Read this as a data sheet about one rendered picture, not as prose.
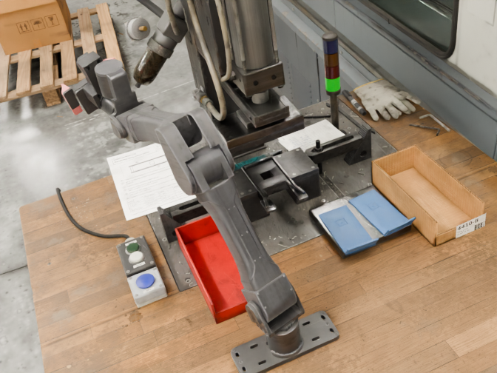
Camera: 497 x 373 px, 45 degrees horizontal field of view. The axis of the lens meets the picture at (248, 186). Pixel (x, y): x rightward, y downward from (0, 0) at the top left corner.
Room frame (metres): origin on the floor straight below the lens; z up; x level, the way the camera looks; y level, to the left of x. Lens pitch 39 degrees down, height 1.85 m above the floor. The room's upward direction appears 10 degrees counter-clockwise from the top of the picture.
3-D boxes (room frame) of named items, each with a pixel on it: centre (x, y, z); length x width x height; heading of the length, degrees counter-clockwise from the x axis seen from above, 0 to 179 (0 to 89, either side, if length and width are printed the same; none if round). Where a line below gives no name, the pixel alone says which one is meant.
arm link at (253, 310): (0.70, -0.01, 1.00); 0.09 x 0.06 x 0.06; 120
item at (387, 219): (0.98, -0.28, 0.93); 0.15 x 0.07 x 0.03; 20
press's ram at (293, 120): (1.19, -0.03, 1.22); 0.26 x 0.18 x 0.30; 16
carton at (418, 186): (1.01, -0.39, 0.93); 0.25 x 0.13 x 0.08; 16
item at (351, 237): (0.95, -0.20, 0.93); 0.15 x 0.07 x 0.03; 13
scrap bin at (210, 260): (0.91, 0.09, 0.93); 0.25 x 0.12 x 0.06; 16
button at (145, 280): (0.90, 0.25, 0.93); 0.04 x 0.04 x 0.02
